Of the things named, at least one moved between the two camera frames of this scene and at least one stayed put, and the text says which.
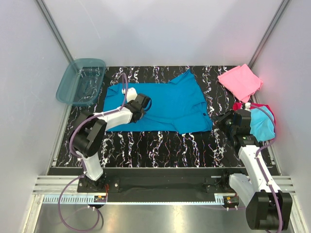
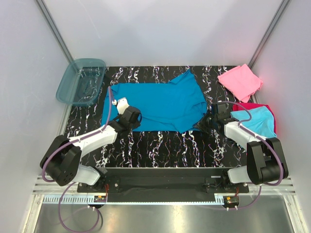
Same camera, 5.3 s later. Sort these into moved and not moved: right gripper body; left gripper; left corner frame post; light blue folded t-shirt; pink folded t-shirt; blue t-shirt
Moved: left gripper; right gripper body
Not moved: blue t-shirt; pink folded t-shirt; left corner frame post; light blue folded t-shirt
